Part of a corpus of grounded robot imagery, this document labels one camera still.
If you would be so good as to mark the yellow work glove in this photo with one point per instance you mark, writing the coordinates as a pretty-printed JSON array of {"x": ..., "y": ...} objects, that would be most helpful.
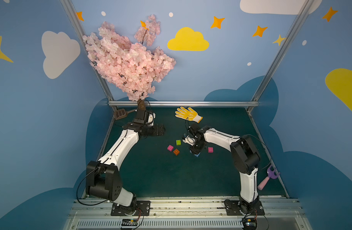
[{"x": 188, "y": 114}]

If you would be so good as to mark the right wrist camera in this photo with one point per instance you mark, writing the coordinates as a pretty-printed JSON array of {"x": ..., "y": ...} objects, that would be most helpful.
[{"x": 188, "y": 140}]

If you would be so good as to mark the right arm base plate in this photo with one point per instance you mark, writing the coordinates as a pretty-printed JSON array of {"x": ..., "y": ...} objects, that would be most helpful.
[{"x": 232, "y": 207}]

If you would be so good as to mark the right circuit board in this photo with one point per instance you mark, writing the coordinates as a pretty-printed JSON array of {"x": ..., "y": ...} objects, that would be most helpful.
[{"x": 249, "y": 224}]

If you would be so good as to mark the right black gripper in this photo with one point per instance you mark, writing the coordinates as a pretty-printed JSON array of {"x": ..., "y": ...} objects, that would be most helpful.
[{"x": 195, "y": 146}]

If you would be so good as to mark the pink purple toy rake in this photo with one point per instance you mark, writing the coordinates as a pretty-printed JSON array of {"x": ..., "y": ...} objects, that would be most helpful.
[{"x": 272, "y": 173}]

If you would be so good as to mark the aluminium frame rear bar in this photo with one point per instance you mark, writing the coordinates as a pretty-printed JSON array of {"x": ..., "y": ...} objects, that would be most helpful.
[{"x": 189, "y": 103}]

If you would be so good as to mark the brown toy shovel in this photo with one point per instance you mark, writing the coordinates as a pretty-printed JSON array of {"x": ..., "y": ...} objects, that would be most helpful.
[{"x": 122, "y": 113}]

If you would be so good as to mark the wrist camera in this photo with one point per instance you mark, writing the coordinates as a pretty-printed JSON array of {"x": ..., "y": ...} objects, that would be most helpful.
[
  {"x": 188, "y": 140},
  {"x": 144, "y": 117}
]

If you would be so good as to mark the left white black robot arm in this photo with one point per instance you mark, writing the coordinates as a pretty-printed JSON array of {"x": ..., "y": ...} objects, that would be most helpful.
[{"x": 103, "y": 178}]

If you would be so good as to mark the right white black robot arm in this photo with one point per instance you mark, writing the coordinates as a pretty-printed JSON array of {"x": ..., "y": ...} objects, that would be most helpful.
[{"x": 245, "y": 155}]

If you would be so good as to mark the left circuit board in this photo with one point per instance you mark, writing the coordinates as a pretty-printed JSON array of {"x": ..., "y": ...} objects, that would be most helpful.
[{"x": 128, "y": 224}]

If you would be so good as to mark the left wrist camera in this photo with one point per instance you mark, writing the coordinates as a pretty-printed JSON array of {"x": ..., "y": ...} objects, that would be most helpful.
[{"x": 144, "y": 117}]

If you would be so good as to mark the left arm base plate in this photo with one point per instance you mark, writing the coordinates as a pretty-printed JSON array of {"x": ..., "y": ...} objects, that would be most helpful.
[{"x": 141, "y": 207}]

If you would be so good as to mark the circuit board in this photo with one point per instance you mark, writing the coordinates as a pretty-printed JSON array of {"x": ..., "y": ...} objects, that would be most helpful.
[
  {"x": 249, "y": 224},
  {"x": 128, "y": 224}
]

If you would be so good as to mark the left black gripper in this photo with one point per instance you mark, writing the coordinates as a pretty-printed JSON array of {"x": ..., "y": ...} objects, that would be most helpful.
[{"x": 157, "y": 130}]

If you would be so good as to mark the pink cherry blossom tree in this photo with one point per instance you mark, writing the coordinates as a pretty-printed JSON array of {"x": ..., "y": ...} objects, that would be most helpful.
[{"x": 131, "y": 67}]

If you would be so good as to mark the orange small lego brick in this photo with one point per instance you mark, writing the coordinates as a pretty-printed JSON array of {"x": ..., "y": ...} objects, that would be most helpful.
[{"x": 176, "y": 152}]

